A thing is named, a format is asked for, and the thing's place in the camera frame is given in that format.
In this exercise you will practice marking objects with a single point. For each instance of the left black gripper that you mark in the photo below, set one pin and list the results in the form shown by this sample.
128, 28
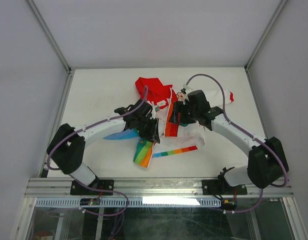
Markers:
151, 134

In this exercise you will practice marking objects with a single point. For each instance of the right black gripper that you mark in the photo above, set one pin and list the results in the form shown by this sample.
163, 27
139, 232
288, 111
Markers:
178, 107

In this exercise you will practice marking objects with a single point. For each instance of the white red rainbow kids jacket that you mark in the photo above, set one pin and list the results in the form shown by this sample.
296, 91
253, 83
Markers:
174, 138

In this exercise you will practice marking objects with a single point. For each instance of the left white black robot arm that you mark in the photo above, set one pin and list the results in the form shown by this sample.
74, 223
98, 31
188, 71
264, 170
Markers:
69, 143

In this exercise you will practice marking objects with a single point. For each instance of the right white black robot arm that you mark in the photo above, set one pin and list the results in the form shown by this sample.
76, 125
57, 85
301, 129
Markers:
266, 160

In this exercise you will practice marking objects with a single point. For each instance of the small black connector box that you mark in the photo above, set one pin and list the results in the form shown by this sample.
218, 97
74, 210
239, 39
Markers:
228, 205

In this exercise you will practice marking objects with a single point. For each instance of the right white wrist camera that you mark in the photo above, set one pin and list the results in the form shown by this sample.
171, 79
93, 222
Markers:
182, 94

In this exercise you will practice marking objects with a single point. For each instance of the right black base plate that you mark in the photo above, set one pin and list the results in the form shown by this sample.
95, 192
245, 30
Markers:
220, 187

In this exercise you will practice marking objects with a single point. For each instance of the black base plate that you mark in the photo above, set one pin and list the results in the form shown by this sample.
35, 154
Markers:
104, 187
220, 187

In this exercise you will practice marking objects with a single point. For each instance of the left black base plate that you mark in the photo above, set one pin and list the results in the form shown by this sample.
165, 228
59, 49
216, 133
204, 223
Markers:
104, 187

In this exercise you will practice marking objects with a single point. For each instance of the aluminium mounting rail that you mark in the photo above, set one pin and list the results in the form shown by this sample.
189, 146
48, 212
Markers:
132, 187

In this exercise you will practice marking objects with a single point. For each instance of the white slotted cable duct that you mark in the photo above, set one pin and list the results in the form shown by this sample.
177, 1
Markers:
134, 202

